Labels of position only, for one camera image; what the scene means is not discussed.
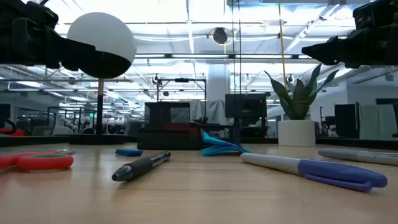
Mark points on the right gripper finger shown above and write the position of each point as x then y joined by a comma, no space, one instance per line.
329,53

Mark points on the blue eraser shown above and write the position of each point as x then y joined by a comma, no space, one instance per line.
129,152

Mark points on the grey marker with label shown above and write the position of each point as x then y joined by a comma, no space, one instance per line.
357,155

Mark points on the grey marker with purple cap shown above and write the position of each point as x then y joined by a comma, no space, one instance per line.
335,172

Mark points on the black pen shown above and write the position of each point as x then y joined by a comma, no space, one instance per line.
140,166

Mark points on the blue sticky note pad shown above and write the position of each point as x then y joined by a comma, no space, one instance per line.
217,149

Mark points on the black mesh desk organizer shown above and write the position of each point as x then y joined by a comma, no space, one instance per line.
161,140

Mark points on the white globe lamp black base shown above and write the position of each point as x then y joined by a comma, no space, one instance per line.
102,37

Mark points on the black cabinet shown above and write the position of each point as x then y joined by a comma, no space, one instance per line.
346,121

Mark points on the white curtain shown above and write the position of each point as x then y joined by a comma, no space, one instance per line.
376,121

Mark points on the red cart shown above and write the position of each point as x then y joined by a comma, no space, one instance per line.
17,133

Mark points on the snake plant in white pot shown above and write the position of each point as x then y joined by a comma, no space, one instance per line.
297,133

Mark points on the black monitor on stand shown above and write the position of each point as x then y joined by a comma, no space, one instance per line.
245,105

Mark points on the grey cloth cover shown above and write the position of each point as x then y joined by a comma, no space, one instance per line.
214,112

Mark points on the black aluminium table frame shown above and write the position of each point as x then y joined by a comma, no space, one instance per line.
37,140

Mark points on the black background rig frame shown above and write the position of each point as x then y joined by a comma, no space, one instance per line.
182,80

